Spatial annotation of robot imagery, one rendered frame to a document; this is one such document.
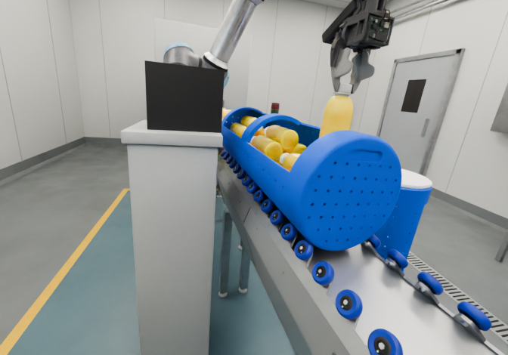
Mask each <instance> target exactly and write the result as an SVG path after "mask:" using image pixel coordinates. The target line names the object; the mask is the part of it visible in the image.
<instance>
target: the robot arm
mask: <svg viewBox="0 0 508 355"><path fill-rule="evenodd" d="M386 1H387V0H352V1H351V2H350V3H349V4H348V6H347V7H346V8H345V9H344V10H343V11H342V13H341V14H340V15H339V16H338V17H337V18H336V19H335V20H334V21H333V22H332V23H331V25H330V26H329V27H328V28H327V29H326V30H325V32H324V33H323V34H322V41H323V43H327V44H331V45H332V46H331V49H330V67H331V77H332V82H333V88H334V91H335V92H338V90H339V86H340V78H341V77H342V76H344V75H346V74H348V73H350V72H351V70H352V74H351V75H350V76H351V81H350V83H349V84H350V85H352V90H351V94H354V93H355V91H356V90H357V88H358V86H359V85H360V82H361V81H362V80H364V79H367V78H370V77H371V76H373V74H374V73H375V67H374V66H372V65H371V64H369V56H370V52H371V50H376V49H380V48H381V47H385V46H388V45H389V41H390V37H391V34H392V28H393V25H394V21H395V17H391V16H390V10H386V9H385V7H386ZM263 2H264V0H233V1H232V3H231V6H230V8H229V10H228V12H227V14H226V17H225V19H224V21H223V23H222V25H221V28H220V30H219V31H218V35H217V36H216V38H215V41H214V43H213V45H212V47H211V49H210V51H209V52H206V53H204V55H203V57H199V56H197V55H195V54H194V51H193V49H192V47H191V46H190V45H188V44H186V43H184V42H174V43H171V44H169V45H168V46H167V47H166V49H165V53H164V55H163V62H164V63H172V64H178V65H185V66H197V67H203V68H210V69H221V70H224V71H225V77H224V88H225V86H226V84H227V83H228V79H229V77H230V73H229V72H228V69H229V66H228V61H229V60H230V58H231V55H232V54H233V52H234V49H235V48H236V46H237V43H238V42H239V40H240V37H241V36H242V34H243V32H244V30H245V28H246V26H247V24H248V22H249V20H250V18H251V16H252V14H253V12H254V10H255V9H256V6H257V5H259V4H261V3H263ZM384 11H385V12H384ZM386 11H389V12H388V13H386ZM384 18H388V19H384ZM389 29H390V30H389ZM388 35H389V36H388ZM387 38H388V39H387ZM351 49H352V50H353V52H354V53H356V52H357V54H356V55H355V56H354V57H353V58H352V61H350V60H349V55H350V53H351Z"/></svg>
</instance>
